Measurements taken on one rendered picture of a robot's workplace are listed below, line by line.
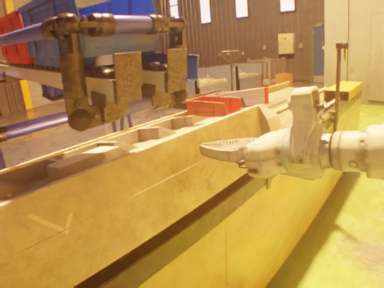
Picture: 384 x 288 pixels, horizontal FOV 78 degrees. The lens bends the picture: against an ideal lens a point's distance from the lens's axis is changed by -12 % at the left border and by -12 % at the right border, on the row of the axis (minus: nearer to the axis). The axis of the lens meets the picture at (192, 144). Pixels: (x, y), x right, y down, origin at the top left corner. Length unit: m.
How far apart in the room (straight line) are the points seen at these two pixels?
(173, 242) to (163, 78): 0.41
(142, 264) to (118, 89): 0.41
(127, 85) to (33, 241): 0.30
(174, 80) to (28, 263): 0.39
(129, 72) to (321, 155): 0.29
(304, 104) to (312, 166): 0.09
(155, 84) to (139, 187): 0.23
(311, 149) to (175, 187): 0.36
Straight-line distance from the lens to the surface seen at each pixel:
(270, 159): 0.41
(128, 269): 0.62
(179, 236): 0.69
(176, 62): 0.44
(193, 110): 1.77
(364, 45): 6.42
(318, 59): 10.26
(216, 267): 0.92
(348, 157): 0.38
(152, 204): 0.60
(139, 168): 0.57
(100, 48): 0.44
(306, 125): 0.39
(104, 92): 0.41
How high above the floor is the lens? 1.19
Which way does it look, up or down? 19 degrees down
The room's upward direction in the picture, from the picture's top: 5 degrees counter-clockwise
